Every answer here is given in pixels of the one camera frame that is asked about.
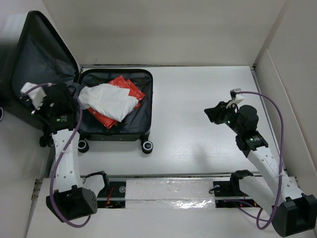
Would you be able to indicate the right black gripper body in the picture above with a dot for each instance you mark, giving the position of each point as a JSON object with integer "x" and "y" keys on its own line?
{"x": 230, "y": 118}

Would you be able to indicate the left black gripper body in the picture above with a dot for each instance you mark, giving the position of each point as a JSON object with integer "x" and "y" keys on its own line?
{"x": 48, "y": 109}

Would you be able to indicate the black suitcase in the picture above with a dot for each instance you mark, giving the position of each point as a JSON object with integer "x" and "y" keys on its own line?
{"x": 32, "y": 51}

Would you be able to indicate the red white patterned cloth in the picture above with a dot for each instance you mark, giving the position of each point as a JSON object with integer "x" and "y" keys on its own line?
{"x": 122, "y": 83}

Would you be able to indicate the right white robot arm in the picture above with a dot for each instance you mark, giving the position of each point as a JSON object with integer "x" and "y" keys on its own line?
{"x": 290, "y": 210}

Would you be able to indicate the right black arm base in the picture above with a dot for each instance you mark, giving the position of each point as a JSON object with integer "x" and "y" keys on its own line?
{"x": 226, "y": 197}

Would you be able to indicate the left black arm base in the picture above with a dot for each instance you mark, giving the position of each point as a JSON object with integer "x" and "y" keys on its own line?
{"x": 111, "y": 196}

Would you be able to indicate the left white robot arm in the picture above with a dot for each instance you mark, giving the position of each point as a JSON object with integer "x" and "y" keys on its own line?
{"x": 72, "y": 199}

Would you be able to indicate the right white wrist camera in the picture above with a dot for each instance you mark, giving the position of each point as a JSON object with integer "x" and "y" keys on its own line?
{"x": 236, "y": 97}

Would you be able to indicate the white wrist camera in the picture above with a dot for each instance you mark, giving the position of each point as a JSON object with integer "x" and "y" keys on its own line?
{"x": 35, "y": 92}
{"x": 236, "y": 97}

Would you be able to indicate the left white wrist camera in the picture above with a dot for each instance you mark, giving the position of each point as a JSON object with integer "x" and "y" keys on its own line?
{"x": 35, "y": 92}

